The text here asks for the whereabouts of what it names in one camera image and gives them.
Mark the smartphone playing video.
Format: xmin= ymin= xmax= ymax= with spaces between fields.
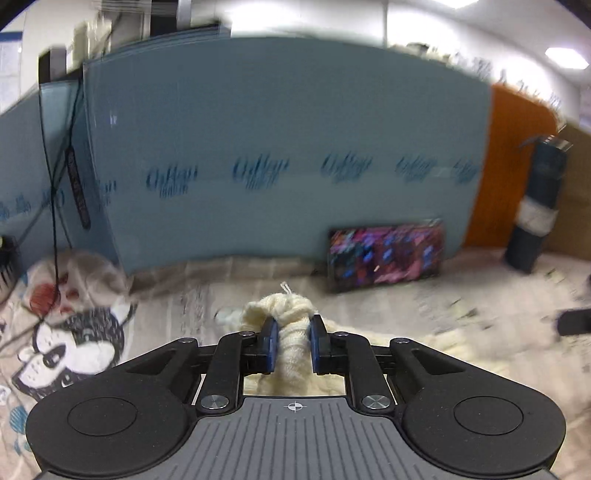
xmin=328 ymin=219 xmax=445 ymax=292

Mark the cream knitted sweater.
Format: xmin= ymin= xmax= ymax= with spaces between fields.
xmin=214 ymin=281 xmax=445 ymax=398

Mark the black hanging cable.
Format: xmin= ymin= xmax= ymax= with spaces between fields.
xmin=36 ymin=55 xmax=86 ymax=324

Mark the light blue printed board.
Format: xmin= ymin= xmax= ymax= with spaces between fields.
xmin=85 ymin=37 xmax=492 ymax=272

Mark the brown cardboard board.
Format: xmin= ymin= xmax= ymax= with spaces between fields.
xmin=546 ymin=123 xmax=591 ymax=261

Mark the striped cartoon bed sheet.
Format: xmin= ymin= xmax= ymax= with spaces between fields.
xmin=1 ymin=250 xmax=590 ymax=479

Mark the black hanging strap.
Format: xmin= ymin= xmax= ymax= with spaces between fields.
xmin=65 ymin=144 xmax=92 ymax=230

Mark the raccoon print pillow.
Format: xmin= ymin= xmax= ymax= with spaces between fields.
xmin=1 ymin=251 xmax=137 ymax=404

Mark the orange cardboard board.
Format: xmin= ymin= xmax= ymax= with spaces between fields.
xmin=464 ymin=85 xmax=557 ymax=248

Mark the blue board left panel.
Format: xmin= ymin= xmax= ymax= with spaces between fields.
xmin=1 ymin=81 xmax=117 ymax=268

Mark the dark blue vacuum bottle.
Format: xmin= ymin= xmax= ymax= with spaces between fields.
xmin=504 ymin=135 xmax=572 ymax=274

